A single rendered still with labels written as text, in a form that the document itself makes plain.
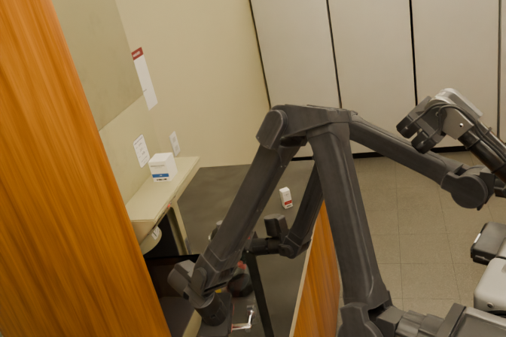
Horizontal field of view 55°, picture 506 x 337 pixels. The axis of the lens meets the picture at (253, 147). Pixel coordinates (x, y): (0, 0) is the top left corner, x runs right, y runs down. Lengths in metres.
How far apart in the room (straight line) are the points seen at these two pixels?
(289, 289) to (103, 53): 0.98
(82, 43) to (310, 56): 3.11
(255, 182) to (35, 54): 0.47
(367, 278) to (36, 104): 0.69
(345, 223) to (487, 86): 3.52
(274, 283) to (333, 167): 0.99
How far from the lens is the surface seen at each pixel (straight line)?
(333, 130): 0.80
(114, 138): 1.22
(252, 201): 0.92
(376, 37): 4.06
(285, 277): 1.76
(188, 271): 1.10
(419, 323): 0.80
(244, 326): 1.24
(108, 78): 1.23
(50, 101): 1.00
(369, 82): 4.16
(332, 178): 0.81
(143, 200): 1.23
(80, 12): 1.19
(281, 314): 1.63
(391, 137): 1.26
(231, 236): 0.97
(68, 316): 1.35
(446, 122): 0.86
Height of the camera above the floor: 2.06
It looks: 24 degrees down
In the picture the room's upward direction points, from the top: 12 degrees counter-clockwise
